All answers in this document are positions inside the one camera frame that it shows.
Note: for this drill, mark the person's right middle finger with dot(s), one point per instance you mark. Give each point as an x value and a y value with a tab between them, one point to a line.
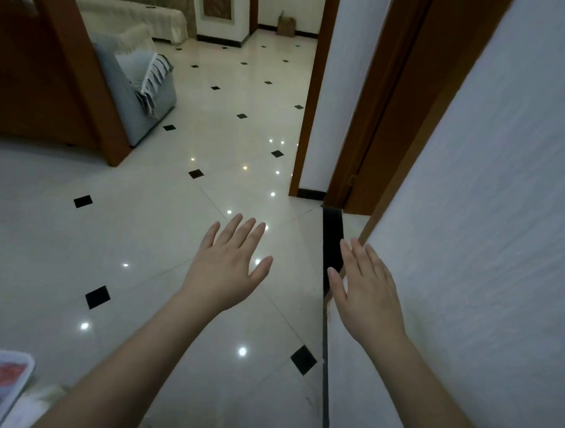
362	257

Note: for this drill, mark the brown cardboard box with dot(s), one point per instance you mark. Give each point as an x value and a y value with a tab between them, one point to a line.
287	25

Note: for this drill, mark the cream covered sofa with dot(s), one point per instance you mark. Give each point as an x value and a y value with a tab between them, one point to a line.
132	16

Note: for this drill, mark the person's right forearm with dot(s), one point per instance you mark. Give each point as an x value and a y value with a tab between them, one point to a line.
424	401

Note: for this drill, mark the person's left hand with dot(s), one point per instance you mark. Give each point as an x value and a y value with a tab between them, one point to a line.
221	274

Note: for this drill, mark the person's right thumb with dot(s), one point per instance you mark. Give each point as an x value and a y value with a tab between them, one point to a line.
336	286

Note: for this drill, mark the cream lace armchair cover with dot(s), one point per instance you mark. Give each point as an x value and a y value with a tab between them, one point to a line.
133	37

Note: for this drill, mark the brown wooden door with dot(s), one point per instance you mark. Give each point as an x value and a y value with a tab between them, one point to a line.
404	99

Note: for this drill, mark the person's left thumb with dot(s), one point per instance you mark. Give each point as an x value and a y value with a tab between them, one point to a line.
261	272

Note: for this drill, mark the person's left forearm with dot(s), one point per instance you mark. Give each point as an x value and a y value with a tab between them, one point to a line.
129	369

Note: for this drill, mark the grey fabric armchair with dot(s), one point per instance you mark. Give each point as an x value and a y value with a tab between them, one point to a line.
122	101

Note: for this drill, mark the brown wooden doorway post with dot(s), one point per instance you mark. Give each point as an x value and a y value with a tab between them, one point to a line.
314	89

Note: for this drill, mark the dark wooden door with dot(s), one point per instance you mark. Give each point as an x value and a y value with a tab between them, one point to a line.
28	72

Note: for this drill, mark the brown wooden door frame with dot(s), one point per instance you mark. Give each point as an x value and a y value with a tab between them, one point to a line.
81	65

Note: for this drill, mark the person's left little finger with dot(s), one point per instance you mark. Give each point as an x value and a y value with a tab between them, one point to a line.
209	235

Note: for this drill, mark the person's right hand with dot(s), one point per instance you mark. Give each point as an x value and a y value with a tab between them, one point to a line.
370	303

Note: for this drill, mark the person's left middle finger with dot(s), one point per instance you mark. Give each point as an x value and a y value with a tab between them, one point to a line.
244	235

